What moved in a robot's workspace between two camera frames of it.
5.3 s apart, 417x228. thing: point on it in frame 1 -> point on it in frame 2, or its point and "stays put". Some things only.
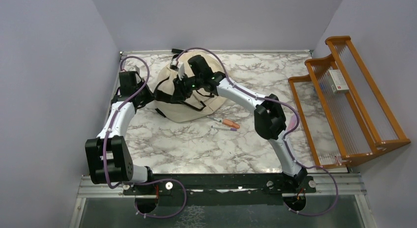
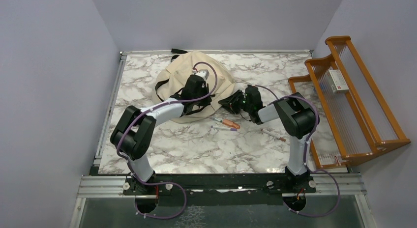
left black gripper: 150,96 -> 206,102
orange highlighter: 230,123 stays put
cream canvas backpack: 186,93 stays put
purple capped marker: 232,129 stays put
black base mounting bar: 209,189 stays put
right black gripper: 180,94 -> 230,101
